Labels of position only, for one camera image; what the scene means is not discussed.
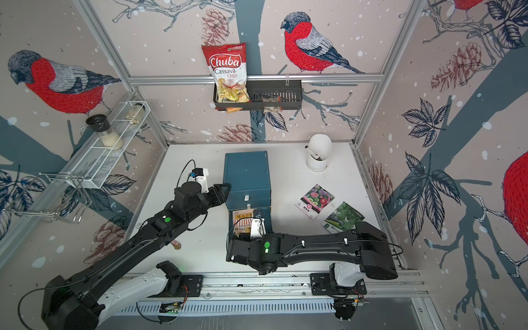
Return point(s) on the black lid spice jar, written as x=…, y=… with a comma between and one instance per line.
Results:
x=108, y=137

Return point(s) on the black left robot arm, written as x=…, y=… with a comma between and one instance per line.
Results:
x=87, y=298

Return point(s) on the black wall basket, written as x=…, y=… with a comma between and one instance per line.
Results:
x=284, y=94

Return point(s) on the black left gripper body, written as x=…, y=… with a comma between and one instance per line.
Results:
x=213, y=199

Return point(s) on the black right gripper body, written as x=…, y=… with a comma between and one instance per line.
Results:
x=244, y=240

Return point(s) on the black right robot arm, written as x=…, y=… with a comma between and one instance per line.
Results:
x=365, y=246

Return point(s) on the pink flower seed bag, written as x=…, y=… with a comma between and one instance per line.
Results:
x=314, y=201

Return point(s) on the red cassava chips bag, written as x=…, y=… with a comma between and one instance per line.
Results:
x=228, y=67

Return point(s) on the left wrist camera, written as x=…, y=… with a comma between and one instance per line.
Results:
x=200, y=175

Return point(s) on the orange shop seed bag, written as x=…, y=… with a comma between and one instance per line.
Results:
x=242, y=221

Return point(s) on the green gourd seed bag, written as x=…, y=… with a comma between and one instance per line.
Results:
x=343, y=219

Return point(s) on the small pale jar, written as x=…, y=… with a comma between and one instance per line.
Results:
x=135, y=115

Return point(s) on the teal drawer cabinet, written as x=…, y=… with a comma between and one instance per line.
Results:
x=248, y=173

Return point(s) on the white utensil holder cup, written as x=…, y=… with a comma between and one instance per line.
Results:
x=322, y=145

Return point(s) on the cream handled utensil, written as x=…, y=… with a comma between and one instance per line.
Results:
x=313, y=154

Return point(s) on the wire hook rack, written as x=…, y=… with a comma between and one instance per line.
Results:
x=50, y=197

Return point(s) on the pink handled fork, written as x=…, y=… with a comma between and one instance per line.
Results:
x=176, y=244

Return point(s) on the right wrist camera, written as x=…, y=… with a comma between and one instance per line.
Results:
x=257, y=229

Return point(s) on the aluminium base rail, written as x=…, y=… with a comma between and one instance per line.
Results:
x=247, y=293

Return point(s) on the snack packet in basket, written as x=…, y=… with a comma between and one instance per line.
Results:
x=276, y=104

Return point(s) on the white wire shelf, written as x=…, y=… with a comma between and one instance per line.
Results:
x=98, y=162

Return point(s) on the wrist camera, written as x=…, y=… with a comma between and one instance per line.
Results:
x=257, y=229
x=200, y=175

